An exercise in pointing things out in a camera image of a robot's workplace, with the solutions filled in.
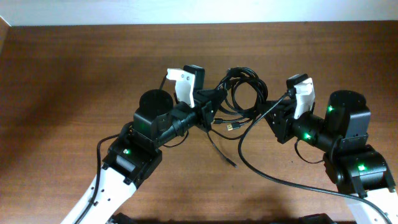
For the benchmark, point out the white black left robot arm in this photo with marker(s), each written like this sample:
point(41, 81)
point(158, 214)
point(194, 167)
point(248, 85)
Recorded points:
point(135, 153)

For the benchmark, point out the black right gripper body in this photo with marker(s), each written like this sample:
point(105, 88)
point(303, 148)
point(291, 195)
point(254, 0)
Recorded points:
point(280, 121)

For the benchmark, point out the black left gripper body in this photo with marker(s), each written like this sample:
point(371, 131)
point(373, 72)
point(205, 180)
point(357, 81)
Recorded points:
point(199, 111)

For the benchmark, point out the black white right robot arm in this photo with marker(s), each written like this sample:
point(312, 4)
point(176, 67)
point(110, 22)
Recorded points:
point(360, 173)

